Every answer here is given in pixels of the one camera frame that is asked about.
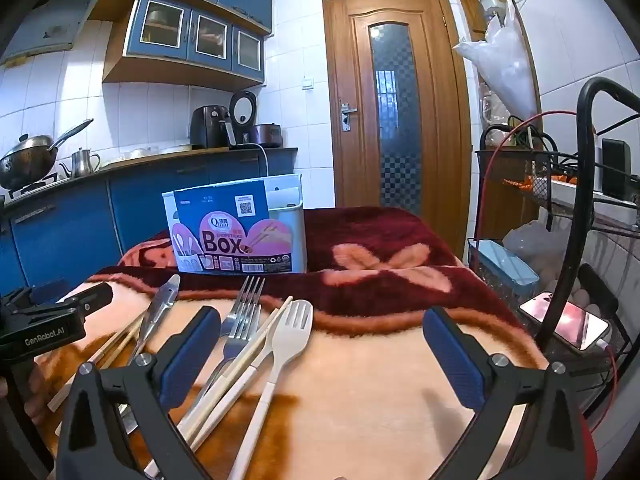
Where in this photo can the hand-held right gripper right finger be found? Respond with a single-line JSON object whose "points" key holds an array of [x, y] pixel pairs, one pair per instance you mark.
{"points": [[450, 360]]}

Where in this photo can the white plastic bag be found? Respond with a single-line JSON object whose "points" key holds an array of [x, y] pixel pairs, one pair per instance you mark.
{"points": [[505, 65]]}

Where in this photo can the black power adapter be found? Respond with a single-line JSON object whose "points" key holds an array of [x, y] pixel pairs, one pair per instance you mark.
{"points": [[615, 165]]}

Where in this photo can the steel kettle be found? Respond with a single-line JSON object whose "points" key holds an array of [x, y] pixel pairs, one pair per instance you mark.
{"points": [[82, 162]]}

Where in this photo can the person's left hand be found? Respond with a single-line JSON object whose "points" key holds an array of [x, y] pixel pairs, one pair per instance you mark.
{"points": [[37, 392]]}

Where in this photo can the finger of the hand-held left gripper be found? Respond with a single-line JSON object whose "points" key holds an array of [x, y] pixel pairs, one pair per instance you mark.
{"points": [[47, 291], [92, 300]]}

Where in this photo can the white chopstick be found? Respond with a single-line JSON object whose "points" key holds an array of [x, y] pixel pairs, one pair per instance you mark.
{"points": [[270, 322], [235, 392]]}

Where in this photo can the black air fryer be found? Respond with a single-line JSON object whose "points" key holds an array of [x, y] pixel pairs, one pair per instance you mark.
{"points": [[205, 127]]}

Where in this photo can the blue white utensil box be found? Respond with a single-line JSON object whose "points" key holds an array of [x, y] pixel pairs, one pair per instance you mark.
{"points": [[235, 225]]}

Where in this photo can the blue wall cabinet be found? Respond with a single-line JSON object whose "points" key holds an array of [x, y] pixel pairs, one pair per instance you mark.
{"points": [[175, 67]]}

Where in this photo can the steel wok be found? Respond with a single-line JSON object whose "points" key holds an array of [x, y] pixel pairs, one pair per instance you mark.
{"points": [[25, 162]]}

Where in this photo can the wooden chopstick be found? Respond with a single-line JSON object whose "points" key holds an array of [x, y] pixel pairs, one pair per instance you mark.
{"points": [[121, 347], [115, 338]]}

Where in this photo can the wooden shelf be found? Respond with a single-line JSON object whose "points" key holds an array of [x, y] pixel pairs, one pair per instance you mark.
{"points": [[472, 5]]}

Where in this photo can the smartphone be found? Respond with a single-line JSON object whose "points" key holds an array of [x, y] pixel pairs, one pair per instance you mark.
{"points": [[567, 322]]}

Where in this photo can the wooden door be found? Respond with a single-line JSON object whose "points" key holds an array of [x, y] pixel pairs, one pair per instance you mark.
{"points": [[350, 170]]}

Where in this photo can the brown rice cooker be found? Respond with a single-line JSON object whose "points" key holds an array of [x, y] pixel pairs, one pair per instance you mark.
{"points": [[266, 135]]}

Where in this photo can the metal fork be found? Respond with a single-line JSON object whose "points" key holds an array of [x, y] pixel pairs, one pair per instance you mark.
{"points": [[246, 302], [240, 343]]}

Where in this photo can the white power strip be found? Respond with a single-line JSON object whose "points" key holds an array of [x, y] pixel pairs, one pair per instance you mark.
{"points": [[600, 205]]}

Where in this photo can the white plastic fork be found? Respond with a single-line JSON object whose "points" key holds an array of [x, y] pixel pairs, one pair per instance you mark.
{"points": [[292, 325]]}

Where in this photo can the range hood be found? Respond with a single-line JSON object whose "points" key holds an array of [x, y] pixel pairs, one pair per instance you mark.
{"points": [[50, 15]]}

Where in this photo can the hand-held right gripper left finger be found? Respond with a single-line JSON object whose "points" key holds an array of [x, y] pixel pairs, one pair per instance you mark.
{"points": [[190, 360]]}

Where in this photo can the blue base cabinet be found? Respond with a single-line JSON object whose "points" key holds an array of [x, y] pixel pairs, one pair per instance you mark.
{"points": [[65, 230]]}

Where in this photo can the white light switch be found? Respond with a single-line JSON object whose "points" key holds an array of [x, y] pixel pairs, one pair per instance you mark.
{"points": [[308, 83]]}

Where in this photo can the light blue lidded box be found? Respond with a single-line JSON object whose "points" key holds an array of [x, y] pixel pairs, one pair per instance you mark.
{"points": [[505, 267]]}

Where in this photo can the gas stove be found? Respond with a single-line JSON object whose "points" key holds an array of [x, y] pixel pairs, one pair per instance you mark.
{"points": [[35, 185]]}

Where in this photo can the black bent tube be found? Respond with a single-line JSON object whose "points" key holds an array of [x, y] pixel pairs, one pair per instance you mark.
{"points": [[582, 200]]}

